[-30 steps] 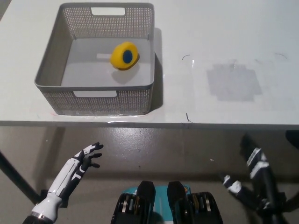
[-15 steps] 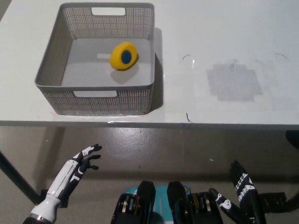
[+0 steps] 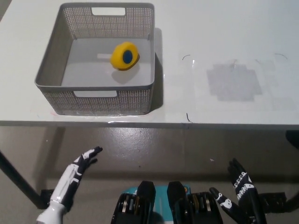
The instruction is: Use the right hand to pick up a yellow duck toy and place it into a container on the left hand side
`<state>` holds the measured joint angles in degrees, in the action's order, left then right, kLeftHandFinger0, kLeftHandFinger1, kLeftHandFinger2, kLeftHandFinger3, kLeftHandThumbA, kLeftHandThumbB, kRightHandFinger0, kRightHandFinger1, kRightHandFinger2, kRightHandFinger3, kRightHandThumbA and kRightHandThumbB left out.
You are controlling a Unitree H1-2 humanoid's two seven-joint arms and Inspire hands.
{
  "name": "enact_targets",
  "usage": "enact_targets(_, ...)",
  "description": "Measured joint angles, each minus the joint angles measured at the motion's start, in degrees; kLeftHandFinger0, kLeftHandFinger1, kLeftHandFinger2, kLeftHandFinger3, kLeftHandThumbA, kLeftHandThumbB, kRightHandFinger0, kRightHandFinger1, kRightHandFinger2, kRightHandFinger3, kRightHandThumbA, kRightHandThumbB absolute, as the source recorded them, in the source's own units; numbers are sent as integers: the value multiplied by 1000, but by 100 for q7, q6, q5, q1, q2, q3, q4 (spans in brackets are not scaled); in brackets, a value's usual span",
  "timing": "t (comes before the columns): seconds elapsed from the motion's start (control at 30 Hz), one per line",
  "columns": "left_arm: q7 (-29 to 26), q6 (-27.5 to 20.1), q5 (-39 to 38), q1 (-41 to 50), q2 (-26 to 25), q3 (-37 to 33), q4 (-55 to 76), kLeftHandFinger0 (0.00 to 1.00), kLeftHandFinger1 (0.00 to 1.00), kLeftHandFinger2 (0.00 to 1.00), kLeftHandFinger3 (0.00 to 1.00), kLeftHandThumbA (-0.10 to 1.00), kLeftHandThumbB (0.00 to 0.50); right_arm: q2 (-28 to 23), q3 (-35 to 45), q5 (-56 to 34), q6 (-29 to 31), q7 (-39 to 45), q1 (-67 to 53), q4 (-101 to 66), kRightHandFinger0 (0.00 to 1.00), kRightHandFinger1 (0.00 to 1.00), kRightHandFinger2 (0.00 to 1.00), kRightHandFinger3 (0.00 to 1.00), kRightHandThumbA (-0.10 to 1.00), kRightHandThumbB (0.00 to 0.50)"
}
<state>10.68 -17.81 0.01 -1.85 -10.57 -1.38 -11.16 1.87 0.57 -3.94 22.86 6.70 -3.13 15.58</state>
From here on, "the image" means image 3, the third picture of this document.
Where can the black teal robot torso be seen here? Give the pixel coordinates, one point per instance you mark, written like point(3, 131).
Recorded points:
point(168, 205)

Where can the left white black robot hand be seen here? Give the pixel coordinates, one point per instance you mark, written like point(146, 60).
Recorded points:
point(70, 179)

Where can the yellow duck toy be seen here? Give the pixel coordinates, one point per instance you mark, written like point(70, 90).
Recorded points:
point(118, 58)

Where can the grey perforated plastic basket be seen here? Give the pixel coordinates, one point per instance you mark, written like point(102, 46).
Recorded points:
point(58, 70)

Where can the black object under table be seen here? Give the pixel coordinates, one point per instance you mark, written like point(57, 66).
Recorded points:
point(293, 138)

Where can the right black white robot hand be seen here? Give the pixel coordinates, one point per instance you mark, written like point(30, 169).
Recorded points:
point(245, 193)

